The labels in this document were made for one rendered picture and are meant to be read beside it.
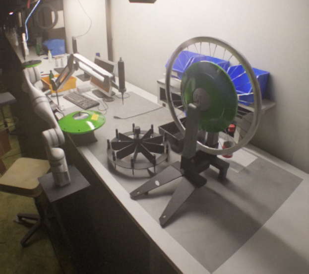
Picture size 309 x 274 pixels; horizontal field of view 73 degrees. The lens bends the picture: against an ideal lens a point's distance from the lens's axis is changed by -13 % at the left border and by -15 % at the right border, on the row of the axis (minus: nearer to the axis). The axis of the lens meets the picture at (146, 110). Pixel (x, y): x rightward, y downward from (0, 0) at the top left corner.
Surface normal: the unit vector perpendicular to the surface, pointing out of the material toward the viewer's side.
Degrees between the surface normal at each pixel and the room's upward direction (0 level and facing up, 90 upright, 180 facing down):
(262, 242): 0
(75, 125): 21
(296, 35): 90
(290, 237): 0
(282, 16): 90
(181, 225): 0
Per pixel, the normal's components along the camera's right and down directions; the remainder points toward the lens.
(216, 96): -0.69, 0.23
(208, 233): -0.02, -0.91
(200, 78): -0.80, 0.08
